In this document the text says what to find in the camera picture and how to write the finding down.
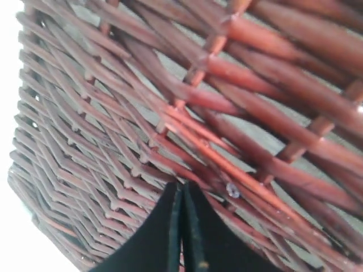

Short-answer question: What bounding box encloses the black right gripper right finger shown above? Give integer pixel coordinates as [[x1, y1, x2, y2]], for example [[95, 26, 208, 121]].
[[180, 181, 338, 272]]

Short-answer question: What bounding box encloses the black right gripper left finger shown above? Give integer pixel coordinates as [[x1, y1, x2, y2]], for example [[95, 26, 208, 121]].
[[102, 183, 182, 271]]

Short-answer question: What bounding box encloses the dark red wicker basket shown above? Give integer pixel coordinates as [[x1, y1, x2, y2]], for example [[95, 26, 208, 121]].
[[8, 1, 362, 271]]

